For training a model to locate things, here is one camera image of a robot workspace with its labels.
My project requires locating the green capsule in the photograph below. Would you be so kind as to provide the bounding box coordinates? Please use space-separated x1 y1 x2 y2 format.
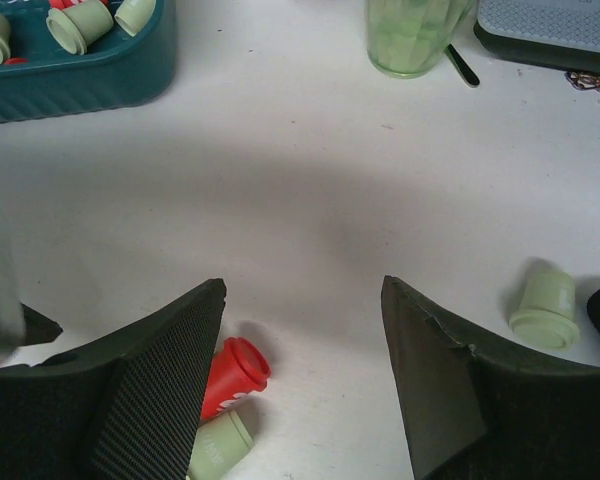
508 268 581 350

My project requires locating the green glass cup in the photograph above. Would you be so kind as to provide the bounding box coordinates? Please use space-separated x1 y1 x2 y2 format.
365 0 475 78

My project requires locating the teal storage basket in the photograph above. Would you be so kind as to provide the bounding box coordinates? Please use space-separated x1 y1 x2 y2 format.
0 1 178 123

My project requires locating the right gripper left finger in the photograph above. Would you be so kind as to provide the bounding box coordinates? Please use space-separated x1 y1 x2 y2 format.
0 279 226 479

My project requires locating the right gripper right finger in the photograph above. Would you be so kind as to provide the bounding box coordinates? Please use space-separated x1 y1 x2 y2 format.
381 276 600 479

